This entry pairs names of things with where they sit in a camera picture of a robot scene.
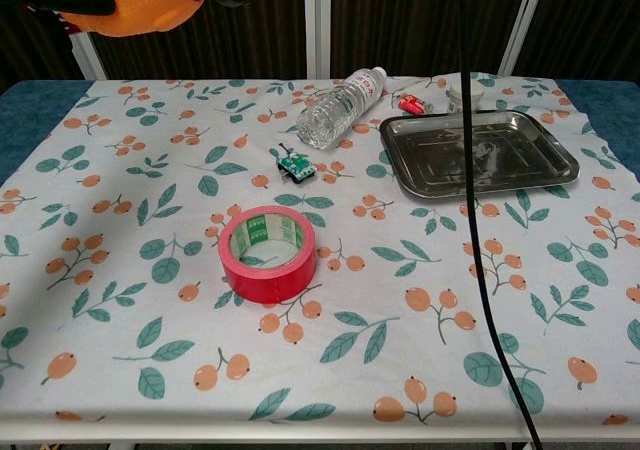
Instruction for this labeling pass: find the yellow rubber chicken toy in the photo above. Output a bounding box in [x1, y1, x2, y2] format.
[37, 0, 341, 39]

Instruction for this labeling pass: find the stainless steel tray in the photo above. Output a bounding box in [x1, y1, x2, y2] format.
[378, 109, 581, 202]

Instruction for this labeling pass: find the green toy tank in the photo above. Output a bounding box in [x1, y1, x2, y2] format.
[272, 142, 319, 185]

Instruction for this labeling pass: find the red tape roll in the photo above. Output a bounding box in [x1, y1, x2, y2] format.
[217, 204, 319, 305]

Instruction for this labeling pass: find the red toy car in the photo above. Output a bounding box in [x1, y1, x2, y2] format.
[397, 93, 434, 116]

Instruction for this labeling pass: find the blue table mat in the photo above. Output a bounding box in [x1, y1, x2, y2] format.
[0, 77, 640, 186]

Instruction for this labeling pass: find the clear plastic water bottle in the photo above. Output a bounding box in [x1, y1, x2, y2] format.
[296, 66, 389, 150]

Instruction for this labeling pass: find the white screen frame post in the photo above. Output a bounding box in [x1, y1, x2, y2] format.
[497, 0, 547, 76]
[301, 0, 332, 79]
[67, 32, 109, 81]

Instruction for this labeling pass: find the black hanging cable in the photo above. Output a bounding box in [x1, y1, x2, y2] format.
[457, 0, 545, 450]

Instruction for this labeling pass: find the floral print tablecloth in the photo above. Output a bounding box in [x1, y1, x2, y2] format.
[0, 72, 640, 426]

